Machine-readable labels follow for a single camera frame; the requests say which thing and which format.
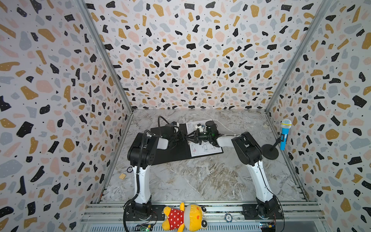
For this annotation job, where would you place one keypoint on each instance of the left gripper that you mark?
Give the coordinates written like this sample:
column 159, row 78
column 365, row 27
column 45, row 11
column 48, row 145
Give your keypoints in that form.
column 176, row 135

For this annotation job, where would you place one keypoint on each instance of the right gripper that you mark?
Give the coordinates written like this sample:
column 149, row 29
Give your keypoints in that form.
column 198, row 136

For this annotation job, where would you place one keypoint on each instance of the orange folder black inside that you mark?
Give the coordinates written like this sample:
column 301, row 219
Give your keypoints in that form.
column 180, row 152

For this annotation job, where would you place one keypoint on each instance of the paper with technical drawings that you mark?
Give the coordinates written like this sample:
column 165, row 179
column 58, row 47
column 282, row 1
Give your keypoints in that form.
column 205, row 148

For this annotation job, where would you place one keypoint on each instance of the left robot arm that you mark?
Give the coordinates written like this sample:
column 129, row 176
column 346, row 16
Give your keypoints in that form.
column 163, row 145

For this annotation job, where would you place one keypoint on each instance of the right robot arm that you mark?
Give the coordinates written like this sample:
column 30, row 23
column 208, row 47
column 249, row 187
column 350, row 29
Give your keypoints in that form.
column 251, row 154

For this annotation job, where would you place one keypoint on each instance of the yellow plush toy red dress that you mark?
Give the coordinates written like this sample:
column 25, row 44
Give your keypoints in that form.
column 188, row 217

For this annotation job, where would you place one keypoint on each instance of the green circuit board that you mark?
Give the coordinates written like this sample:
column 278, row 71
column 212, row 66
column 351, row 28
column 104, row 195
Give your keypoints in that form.
column 143, row 228

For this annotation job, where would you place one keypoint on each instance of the blue toy microphone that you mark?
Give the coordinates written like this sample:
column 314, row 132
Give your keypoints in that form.
column 285, row 125

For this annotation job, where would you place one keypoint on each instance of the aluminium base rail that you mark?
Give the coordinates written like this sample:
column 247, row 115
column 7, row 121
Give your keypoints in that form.
column 218, row 216

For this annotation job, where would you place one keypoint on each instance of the right circuit board with wires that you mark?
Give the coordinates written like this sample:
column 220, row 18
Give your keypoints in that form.
column 268, row 227

